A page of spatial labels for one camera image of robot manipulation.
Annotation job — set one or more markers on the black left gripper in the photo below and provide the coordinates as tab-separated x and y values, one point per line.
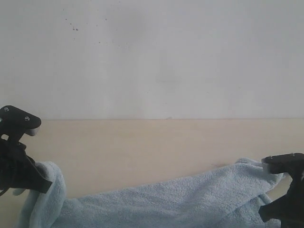
19	171

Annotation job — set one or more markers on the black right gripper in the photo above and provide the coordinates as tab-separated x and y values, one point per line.
290	211

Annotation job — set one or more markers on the light blue terry towel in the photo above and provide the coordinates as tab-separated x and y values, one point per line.
226	197

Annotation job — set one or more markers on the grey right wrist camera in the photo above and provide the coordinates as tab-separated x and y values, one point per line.
291	163

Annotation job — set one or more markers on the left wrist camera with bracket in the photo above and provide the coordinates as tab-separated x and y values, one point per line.
15	122

